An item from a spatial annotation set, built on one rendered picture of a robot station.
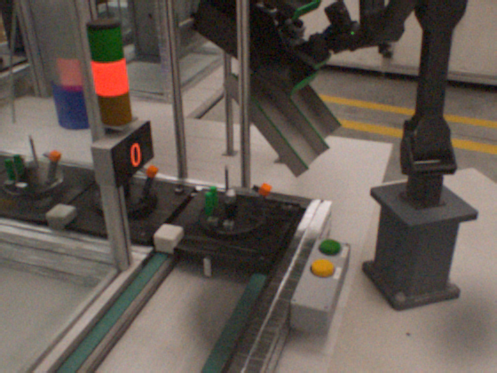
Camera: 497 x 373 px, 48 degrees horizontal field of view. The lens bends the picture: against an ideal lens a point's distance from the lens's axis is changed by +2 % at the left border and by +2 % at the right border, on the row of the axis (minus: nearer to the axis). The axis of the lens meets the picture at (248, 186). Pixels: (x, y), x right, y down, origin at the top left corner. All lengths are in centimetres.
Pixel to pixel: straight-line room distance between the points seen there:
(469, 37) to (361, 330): 410
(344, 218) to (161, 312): 56
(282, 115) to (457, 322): 62
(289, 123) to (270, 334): 63
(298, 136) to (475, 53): 374
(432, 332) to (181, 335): 46
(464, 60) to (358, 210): 372
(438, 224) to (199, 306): 46
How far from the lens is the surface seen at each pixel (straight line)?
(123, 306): 101
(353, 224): 137
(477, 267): 130
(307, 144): 138
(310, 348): 104
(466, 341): 111
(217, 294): 106
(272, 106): 137
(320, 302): 98
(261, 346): 89
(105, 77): 87
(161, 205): 123
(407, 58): 513
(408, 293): 114
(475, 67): 505
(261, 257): 105
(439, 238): 109
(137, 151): 93
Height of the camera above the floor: 160
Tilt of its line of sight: 29 degrees down
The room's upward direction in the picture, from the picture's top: 1 degrees counter-clockwise
